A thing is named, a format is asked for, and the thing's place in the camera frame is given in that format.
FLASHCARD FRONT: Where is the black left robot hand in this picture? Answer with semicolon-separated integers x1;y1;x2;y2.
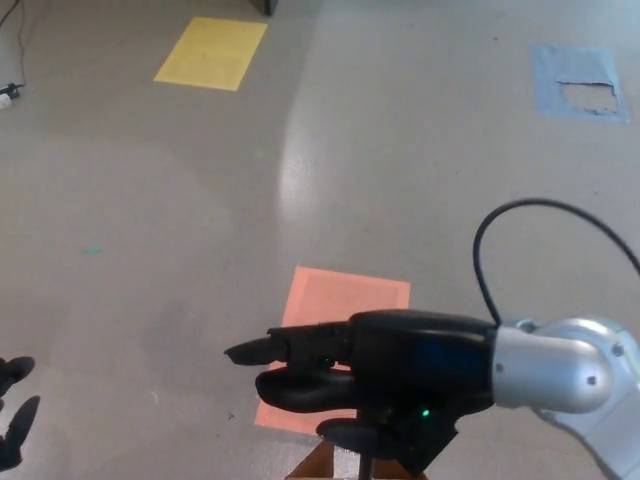
0;355;42;464

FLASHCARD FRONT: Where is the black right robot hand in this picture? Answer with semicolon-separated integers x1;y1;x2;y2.
223;309;501;476

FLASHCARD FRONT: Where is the dark furniture base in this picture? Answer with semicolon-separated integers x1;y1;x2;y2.
248;0;286;17

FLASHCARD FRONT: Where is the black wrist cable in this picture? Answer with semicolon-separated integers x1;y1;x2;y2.
472;198;640;327

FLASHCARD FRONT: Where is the black floor cable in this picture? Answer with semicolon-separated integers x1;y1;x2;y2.
0;0;27;89

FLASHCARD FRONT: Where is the brown cardboard box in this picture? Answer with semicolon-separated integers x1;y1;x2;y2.
289;432;431;480

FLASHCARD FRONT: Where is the torn blue floor sheet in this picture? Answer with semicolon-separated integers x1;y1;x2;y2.
529;43;630;125

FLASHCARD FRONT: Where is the yellow floor sheet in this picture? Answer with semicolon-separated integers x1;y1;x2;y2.
153;16;269;92

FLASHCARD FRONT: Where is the orange floor sheet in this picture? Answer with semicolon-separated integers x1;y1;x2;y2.
253;265;411;436

